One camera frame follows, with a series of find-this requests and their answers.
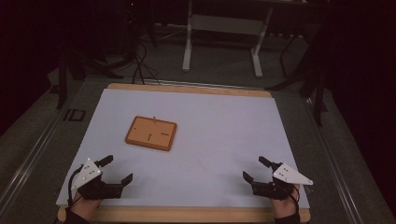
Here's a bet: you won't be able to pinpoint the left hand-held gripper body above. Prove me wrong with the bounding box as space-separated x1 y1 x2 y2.
70 158 122 201

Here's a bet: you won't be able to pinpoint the person's left hand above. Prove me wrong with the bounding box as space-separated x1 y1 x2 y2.
71 195 102 221

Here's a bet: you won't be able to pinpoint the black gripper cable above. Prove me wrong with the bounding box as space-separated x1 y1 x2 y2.
67 167 84 208
288 184 302 214

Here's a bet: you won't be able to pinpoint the person's right hand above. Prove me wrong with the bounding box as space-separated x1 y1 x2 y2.
270 185 301 219

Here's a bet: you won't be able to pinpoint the black metal stand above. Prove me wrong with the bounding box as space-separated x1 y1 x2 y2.
55 49 125 110
265 31 330 128

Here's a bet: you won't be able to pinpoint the orange wooden board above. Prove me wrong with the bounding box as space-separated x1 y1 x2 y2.
124 115 178 152

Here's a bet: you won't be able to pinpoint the black floor cables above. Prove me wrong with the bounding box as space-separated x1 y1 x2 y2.
130 36 163 86

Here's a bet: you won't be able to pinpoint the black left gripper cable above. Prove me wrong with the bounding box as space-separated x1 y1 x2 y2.
67 167 84 208

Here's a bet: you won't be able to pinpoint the white table sheet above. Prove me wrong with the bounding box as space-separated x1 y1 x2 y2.
55 88 311 210

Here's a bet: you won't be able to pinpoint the metal floor rail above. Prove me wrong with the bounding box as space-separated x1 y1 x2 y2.
0 105 68 216
303 97 365 224

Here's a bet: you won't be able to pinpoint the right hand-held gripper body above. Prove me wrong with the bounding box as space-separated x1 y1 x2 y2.
250 161 314 202

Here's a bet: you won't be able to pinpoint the white metal table frame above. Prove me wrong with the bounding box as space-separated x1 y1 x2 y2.
181 0 276 79

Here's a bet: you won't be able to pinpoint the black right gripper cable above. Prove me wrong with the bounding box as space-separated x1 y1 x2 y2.
288 184 302 214

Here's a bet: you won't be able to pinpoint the black floor socket plate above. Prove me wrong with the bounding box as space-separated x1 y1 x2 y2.
63 108 87 122

